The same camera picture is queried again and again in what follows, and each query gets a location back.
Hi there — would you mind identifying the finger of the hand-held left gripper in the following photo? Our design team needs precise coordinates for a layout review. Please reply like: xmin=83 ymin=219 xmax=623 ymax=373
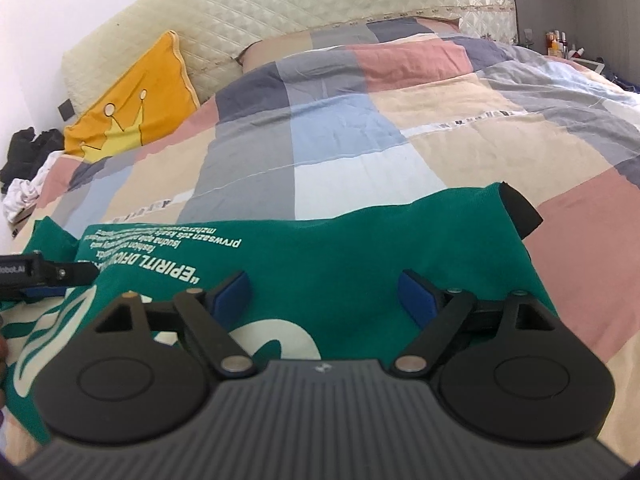
xmin=20 ymin=285 xmax=66 ymax=302
xmin=44 ymin=261 xmax=101 ymax=286

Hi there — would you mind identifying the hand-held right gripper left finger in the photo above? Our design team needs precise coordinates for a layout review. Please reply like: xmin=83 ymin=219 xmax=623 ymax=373
xmin=95 ymin=270 xmax=255 ymax=378

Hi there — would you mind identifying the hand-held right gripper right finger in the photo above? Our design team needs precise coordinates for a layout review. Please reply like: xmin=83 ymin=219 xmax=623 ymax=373
xmin=393 ymin=269 xmax=555 ymax=377

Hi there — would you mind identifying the green hoodie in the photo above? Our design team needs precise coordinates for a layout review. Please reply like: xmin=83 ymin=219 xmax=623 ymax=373
xmin=0 ymin=182 xmax=561 ymax=447

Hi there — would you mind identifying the white clothes pile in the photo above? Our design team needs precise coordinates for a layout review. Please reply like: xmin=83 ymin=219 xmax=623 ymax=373
xmin=2 ymin=152 xmax=66 ymax=224

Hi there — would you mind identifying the checked patchwork quilt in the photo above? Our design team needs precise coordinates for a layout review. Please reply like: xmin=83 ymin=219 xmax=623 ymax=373
xmin=0 ymin=16 xmax=640 ymax=461

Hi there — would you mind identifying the yellow crown pillow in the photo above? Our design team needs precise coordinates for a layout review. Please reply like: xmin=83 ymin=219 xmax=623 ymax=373
xmin=63 ymin=30 xmax=201 ymax=164

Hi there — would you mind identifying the checked pillow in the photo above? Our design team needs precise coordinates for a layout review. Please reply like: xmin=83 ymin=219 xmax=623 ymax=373
xmin=240 ymin=16 xmax=463 ymax=69

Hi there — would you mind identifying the group of small bottles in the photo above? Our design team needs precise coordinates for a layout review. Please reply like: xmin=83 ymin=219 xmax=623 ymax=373
xmin=545 ymin=30 xmax=586 ymax=59

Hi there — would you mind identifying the cream quilted headboard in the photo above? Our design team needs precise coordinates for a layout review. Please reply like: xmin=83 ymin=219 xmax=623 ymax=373
xmin=61 ymin=0 xmax=519 ymax=112

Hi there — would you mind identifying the grey wardrobe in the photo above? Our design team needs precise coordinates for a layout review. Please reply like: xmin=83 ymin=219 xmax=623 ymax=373
xmin=510 ymin=0 xmax=640 ymax=92

